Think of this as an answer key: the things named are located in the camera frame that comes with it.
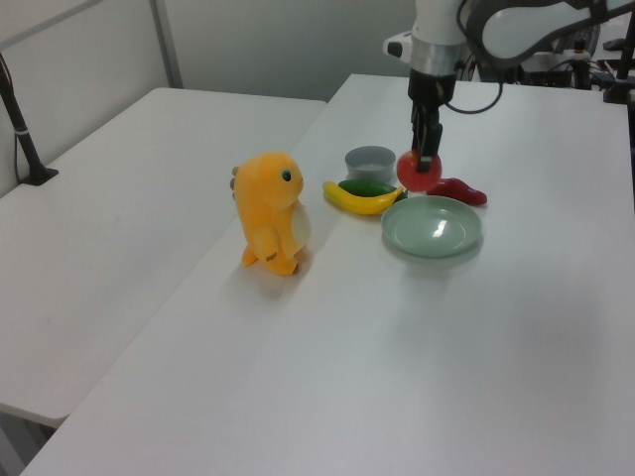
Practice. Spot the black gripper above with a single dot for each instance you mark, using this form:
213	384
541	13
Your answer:
431	89

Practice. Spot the red apple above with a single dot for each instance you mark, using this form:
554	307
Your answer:
409	173

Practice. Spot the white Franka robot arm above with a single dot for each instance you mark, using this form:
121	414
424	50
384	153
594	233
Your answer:
436	25

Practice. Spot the grey round bowl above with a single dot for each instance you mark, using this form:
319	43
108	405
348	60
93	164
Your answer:
369	166

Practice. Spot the red chili pepper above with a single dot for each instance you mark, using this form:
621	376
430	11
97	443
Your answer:
461	191

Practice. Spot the green cucumber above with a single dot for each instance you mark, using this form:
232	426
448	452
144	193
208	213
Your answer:
369	188

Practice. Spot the pale green round plate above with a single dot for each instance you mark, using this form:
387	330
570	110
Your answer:
431	225

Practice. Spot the yellow banana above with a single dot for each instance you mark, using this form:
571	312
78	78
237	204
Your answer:
362	203

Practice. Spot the black electronics box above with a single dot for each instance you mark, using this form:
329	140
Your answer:
541	74

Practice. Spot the orange plush toy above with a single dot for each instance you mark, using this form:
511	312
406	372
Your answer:
268	208

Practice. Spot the black keyboard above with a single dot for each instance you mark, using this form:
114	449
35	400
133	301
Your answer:
588	39

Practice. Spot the black clamp stand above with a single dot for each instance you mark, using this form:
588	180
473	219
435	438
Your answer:
620	74

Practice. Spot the black computer mouse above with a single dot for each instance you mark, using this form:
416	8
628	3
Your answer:
614	44

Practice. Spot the black slanted pole with base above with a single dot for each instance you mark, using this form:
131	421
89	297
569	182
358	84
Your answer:
22	134

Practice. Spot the grey partition post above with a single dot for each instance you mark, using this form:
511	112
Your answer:
166	44

